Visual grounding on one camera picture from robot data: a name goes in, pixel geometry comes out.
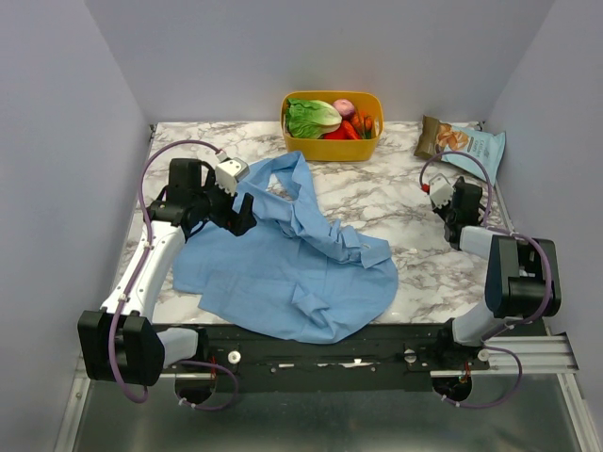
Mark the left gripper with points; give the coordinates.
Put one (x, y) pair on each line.
(238, 223)

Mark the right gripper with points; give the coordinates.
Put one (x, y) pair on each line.
(453, 218)

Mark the blue shirt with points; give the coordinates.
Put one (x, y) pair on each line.
(294, 275)

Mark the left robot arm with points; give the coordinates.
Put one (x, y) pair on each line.
(119, 341)

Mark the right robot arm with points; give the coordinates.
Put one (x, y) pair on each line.
(522, 278)

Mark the blue chip bag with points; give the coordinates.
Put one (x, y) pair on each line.
(441, 137)

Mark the green lettuce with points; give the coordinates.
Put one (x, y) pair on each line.
(310, 119)

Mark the yellow plastic basket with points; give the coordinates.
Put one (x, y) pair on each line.
(325, 150)

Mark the orange carrots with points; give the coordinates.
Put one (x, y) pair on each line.
(363, 124)

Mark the red pepper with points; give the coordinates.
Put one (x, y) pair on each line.
(346, 131)

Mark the red onion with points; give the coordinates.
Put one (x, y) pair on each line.
(345, 108)

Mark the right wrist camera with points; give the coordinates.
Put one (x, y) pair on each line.
(440, 191)

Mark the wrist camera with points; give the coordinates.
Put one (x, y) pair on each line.
(229, 173)
(440, 191)

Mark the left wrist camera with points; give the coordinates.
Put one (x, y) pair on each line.
(229, 173)

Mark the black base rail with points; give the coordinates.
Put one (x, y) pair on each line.
(378, 357)

